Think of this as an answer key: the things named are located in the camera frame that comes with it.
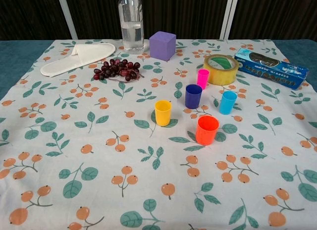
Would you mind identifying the clear plastic water bottle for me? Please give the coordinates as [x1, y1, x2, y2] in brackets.
[117, 0, 145, 55]

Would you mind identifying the white screen frame post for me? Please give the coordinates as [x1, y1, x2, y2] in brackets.
[55, 0, 79, 40]
[219, 0, 240, 40]

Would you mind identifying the purple foam cube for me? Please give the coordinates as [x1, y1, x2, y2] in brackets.
[149, 31, 177, 61]

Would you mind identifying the white disposable slipper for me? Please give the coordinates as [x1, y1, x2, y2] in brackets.
[40, 43, 116, 78]

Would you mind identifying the dark red grape bunch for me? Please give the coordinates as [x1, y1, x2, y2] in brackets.
[93, 58, 145, 84]

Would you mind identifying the yellow packing tape roll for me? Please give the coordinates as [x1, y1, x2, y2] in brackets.
[203, 54, 240, 86]

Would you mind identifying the light blue plastic cup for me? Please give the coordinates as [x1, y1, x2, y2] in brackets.
[219, 91, 238, 115]

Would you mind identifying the floral print tablecloth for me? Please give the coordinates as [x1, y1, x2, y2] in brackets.
[0, 38, 317, 230]

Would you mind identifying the teal table cover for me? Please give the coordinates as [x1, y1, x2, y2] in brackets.
[0, 38, 317, 102]

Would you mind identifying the pink plastic cup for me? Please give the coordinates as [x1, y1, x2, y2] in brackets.
[197, 68, 210, 90]

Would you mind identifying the orange plastic cup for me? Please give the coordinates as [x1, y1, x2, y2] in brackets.
[195, 115, 220, 146]

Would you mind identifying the yellow plastic cup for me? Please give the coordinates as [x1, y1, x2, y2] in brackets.
[155, 100, 172, 127]

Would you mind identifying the blue cookie box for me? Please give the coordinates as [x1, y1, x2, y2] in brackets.
[234, 48, 310, 91]

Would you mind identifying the dark blue plastic cup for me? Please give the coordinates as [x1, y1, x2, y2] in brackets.
[185, 84, 203, 109]

